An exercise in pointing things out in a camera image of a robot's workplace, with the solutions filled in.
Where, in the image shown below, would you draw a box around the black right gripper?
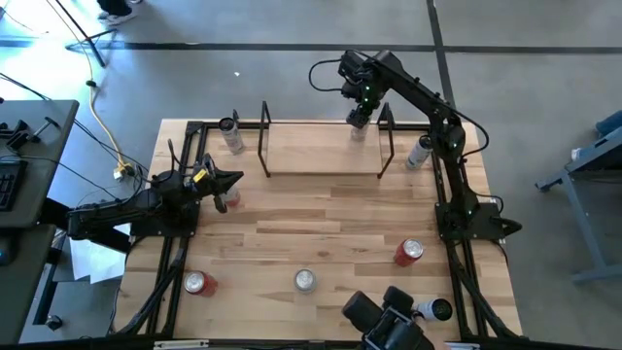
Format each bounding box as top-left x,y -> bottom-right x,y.
339,51 -> 385,130

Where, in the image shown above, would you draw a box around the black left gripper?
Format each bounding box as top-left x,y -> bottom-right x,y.
187,154 -> 244,215

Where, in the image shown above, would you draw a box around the slim pinkish white beverage can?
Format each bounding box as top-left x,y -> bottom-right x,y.
349,123 -> 370,144

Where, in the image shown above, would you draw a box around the silver beverage can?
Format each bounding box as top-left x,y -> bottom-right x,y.
293,267 -> 318,295

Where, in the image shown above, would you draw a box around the red cola can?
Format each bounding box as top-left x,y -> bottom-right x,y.
183,269 -> 219,298
393,237 -> 425,268

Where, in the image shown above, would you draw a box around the white paper sheets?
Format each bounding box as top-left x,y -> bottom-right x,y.
67,223 -> 132,286

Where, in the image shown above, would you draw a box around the dark grey desk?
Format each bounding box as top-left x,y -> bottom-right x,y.
0,99 -> 81,229
0,223 -> 58,344

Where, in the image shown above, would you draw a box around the black metal rod tool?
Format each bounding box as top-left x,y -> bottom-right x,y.
31,115 -> 63,140

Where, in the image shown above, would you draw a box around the person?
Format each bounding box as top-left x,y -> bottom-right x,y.
95,0 -> 140,26
595,109 -> 622,138

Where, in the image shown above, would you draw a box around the black keyboard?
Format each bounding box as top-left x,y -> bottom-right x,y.
0,158 -> 29,213

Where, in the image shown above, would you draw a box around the black tripod stand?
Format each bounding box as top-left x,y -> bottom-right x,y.
52,0 -> 120,68

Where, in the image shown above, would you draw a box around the black computer mouse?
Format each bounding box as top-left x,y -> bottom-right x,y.
0,235 -> 17,267

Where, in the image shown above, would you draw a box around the grey blue metal cart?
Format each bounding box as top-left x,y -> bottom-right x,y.
534,123 -> 622,286

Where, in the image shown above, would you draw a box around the wooden shelf black metal frame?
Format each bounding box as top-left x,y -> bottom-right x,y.
257,100 -> 397,180

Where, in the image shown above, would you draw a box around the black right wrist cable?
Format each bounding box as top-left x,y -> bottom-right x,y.
308,57 -> 344,93

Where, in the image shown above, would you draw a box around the black aluminium table frame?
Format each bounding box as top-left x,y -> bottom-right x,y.
114,119 -> 524,341

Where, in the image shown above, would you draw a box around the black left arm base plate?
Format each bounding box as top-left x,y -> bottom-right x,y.
129,198 -> 200,238

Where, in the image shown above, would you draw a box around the yellow cable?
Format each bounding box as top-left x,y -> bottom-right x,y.
46,0 -> 135,179

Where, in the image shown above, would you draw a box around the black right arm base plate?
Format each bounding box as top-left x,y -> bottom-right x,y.
434,201 -> 524,243

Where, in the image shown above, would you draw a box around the black bracket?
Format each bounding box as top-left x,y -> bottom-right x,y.
0,119 -> 43,152

